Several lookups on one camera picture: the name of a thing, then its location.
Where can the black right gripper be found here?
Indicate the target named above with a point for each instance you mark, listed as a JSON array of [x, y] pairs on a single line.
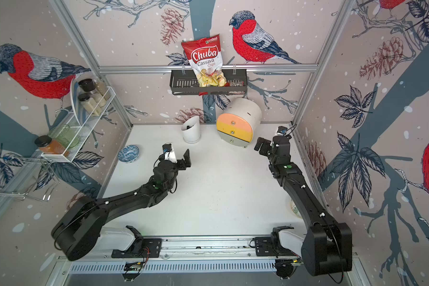
[[265, 145]]

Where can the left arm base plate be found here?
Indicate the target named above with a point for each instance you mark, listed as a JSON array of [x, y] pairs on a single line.
[[145, 247]]

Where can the white wire wall shelf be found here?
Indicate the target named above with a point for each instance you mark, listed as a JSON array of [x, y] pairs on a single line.
[[83, 132]]

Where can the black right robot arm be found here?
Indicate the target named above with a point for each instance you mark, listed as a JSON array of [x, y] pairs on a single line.
[[326, 247]]

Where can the round white drawer cabinet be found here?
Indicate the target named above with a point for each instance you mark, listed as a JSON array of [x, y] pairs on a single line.
[[246, 109]]

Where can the red Chuba chips bag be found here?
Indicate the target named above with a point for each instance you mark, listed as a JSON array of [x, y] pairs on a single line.
[[204, 57]]

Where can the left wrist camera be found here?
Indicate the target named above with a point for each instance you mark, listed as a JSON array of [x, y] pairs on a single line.
[[168, 153]]

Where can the grey bottom drawer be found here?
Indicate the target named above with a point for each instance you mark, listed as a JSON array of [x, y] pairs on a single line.
[[233, 140]]

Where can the white plate on shelf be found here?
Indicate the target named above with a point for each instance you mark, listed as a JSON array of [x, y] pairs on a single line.
[[78, 110]]

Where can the black lid spice jar upper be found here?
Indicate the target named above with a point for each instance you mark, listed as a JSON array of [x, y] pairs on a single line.
[[88, 86]]

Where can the orange sauce jar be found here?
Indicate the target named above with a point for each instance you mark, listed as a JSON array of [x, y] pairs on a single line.
[[50, 146]]

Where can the pink top drawer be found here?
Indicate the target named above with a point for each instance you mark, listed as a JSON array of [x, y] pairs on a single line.
[[235, 121]]

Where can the black lid spice jar lower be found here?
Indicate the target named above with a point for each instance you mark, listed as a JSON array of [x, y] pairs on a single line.
[[89, 104]]

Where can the yellow drawer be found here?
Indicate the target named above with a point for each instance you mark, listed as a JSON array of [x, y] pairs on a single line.
[[234, 131]]

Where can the blue patterned bowl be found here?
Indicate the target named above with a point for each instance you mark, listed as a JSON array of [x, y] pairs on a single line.
[[128, 154]]

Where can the black lid spice jar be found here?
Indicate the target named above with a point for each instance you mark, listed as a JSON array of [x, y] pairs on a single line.
[[89, 104], [88, 86]]

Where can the floral patterned plate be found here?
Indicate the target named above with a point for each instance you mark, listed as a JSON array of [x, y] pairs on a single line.
[[295, 209]]

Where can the metal wire hook rack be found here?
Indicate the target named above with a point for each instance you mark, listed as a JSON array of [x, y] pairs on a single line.
[[27, 178]]

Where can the black wire wall basket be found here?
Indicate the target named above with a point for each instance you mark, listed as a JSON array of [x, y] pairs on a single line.
[[185, 83]]

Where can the white utensil holder cup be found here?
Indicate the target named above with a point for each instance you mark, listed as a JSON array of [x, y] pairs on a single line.
[[191, 130]]

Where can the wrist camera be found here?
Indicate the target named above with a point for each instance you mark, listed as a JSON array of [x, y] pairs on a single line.
[[168, 153], [281, 131]]

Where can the green glass cup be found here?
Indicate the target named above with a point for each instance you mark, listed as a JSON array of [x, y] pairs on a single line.
[[65, 135]]

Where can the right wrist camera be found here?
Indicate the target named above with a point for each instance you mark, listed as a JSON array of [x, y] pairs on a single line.
[[281, 131]]

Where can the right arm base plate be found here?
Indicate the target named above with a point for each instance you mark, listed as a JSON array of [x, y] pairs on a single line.
[[264, 247]]

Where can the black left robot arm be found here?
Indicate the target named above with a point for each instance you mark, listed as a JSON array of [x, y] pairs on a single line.
[[77, 232]]

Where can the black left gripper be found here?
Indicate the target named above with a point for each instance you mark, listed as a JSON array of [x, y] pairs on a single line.
[[183, 166]]

